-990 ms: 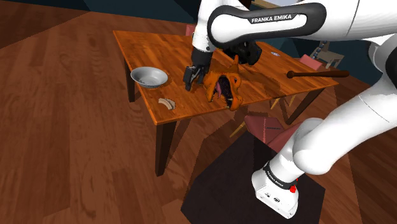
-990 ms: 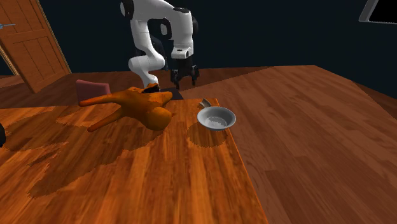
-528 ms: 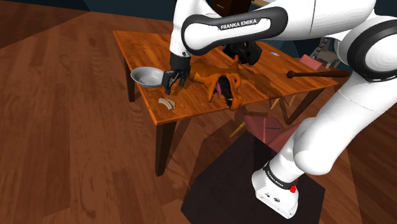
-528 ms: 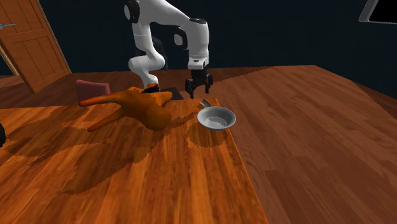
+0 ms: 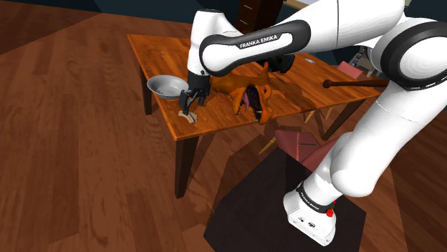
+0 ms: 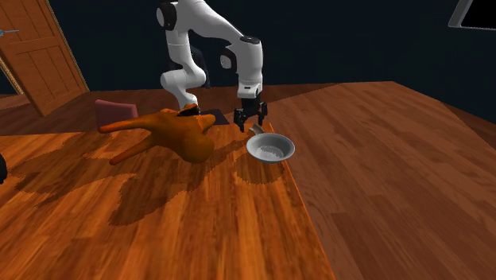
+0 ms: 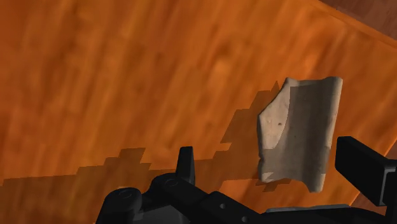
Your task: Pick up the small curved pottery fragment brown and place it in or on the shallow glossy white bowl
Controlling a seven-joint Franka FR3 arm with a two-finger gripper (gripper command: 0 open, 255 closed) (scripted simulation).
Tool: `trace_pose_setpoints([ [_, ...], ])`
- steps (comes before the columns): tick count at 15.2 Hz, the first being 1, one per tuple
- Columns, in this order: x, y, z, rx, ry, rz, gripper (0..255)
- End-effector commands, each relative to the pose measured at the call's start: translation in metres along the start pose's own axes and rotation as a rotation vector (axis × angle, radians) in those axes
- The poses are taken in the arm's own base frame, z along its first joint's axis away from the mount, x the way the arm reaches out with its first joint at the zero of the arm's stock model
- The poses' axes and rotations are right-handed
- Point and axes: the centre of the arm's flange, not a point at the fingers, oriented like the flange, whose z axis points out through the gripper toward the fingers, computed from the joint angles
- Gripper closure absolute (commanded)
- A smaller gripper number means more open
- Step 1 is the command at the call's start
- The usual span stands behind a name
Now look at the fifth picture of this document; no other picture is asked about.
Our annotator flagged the red chair with wooden legs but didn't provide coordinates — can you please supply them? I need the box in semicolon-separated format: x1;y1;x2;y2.
258;129;340;173

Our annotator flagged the dark robot stand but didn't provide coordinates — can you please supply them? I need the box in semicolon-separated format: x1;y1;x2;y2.
203;146;367;252

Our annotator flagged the pink chair with beaded back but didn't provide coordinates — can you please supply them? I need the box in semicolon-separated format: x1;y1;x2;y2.
336;46;375;80

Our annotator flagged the dark brown wooden bat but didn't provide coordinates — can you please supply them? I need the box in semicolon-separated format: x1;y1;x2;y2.
322;79;390;89

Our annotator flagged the grey bowl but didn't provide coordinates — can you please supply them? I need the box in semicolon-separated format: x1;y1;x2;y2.
147;74;190;101

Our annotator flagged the dark brown cabinet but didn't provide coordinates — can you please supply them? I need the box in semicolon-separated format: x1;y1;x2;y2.
234;0;284;34

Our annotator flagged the beige curved wooden piece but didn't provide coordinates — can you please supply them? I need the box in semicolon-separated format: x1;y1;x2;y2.
177;110;199;125

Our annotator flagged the orange dinosaur toy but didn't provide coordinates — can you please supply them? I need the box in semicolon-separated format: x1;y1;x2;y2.
208;62;275;126

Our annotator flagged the brown wooden table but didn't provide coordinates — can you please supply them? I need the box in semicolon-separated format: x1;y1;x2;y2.
126;34;383;200

